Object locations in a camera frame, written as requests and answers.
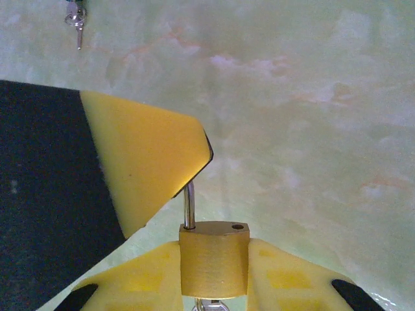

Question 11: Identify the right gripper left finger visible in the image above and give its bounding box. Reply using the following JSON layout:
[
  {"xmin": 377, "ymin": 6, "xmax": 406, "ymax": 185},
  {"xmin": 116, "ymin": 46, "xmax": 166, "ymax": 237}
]
[{"xmin": 60, "ymin": 240, "xmax": 195, "ymax": 311}]

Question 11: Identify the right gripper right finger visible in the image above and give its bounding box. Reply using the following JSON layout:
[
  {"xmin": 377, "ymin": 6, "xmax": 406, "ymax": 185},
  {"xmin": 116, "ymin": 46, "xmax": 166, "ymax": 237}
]
[{"xmin": 233, "ymin": 238, "xmax": 388, "ymax": 311}]

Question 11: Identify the small blue block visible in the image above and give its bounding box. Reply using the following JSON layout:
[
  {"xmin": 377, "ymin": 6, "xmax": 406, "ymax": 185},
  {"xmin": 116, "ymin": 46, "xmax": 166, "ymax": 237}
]
[{"xmin": 64, "ymin": 0, "xmax": 88, "ymax": 51}]

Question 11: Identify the brass padlock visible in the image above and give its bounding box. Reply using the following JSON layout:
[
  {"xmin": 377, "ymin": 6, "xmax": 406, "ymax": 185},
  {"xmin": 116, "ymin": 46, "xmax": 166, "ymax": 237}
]
[{"xmin": 178, "ymin": 179, "xmax": 251, "ymax": 299}]

